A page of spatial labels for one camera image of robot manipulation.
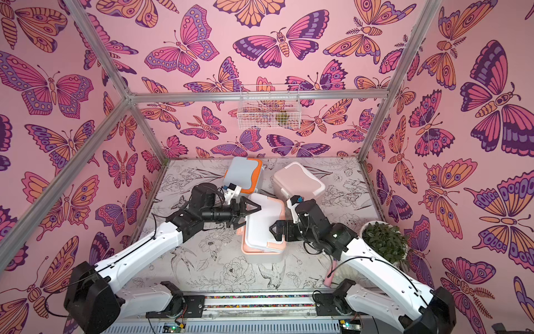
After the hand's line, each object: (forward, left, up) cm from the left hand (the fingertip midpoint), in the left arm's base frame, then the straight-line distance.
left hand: (259, 213), depth 71 cm
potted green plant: (-7, -43, -5) cm, 44 cm away
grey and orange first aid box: (+27, +9, -9) cm, 30 cm away
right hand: (-2, -7, -6) cm, 10 cm away
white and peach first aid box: (-8, 0, -6) cm, 10 cm away
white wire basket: (+50, -3, +10) cm, 51 cm away
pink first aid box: (+23, -15, -10) cm, 29 cm away
